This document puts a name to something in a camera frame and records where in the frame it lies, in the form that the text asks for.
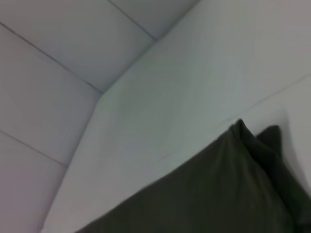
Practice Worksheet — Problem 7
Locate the dark green FREE t-shirt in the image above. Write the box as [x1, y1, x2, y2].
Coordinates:
[77, 118, 311, 233]

